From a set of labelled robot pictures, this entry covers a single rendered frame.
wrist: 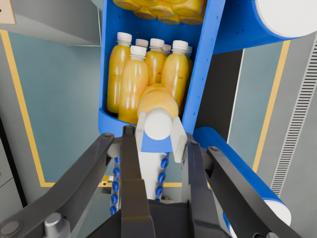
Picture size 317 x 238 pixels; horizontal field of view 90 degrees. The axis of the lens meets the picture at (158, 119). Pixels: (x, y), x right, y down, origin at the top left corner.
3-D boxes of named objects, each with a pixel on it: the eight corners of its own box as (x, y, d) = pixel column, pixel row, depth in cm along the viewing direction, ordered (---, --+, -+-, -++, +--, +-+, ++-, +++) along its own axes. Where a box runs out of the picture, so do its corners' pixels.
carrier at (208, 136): (198, 121, 150) (184, 146, 158) (252, 190, 67) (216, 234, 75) (223, 132, 155) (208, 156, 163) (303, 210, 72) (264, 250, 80)
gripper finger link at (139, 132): (139, 158, 16) (132, 157, 16) (143, 131, 23) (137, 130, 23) (143, 131, 15) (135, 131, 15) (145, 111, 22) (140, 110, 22)
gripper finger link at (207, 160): (188, 153, 14) (221, 157, 14) (181, 131, 19) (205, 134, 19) (185, 167, 15) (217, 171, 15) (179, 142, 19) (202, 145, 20)
